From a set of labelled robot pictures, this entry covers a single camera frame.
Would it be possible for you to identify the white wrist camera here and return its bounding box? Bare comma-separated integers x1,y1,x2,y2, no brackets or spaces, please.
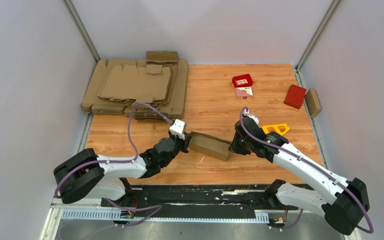
169,119,187,140
242,113,260,125

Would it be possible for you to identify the yellow triangular plastic frame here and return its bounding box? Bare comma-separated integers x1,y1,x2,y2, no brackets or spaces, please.
261,123,290,136

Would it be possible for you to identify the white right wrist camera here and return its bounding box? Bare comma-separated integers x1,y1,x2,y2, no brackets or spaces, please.
242,113,260,125

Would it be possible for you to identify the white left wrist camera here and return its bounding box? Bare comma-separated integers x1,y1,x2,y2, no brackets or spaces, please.
169,119,187,140

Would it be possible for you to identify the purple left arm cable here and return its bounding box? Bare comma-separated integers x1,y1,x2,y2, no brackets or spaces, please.
53,102,175,228

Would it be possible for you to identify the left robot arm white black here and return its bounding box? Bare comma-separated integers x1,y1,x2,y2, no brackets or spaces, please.
53,133,192,207

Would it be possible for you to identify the small brown cardboard box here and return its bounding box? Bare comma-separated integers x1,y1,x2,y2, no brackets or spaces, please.
304,88,322,118

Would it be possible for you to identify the stack of flat cardboard blanks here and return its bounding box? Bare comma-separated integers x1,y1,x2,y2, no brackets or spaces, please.
81,51,189,120

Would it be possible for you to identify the red box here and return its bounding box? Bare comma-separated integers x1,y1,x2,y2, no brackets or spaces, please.
283,84,307,110

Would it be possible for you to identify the aluminium frame rail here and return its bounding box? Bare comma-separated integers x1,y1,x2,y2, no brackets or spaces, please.
41,198,344,240

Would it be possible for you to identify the clear case with shapes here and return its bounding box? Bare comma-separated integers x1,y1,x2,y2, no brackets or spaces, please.
234,86,254,100

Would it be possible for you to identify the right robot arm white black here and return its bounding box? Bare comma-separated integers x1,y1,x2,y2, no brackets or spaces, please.
229,113,374,236

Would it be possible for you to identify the red plastic basket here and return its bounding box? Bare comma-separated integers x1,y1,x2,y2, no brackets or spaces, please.
231,73,254,88

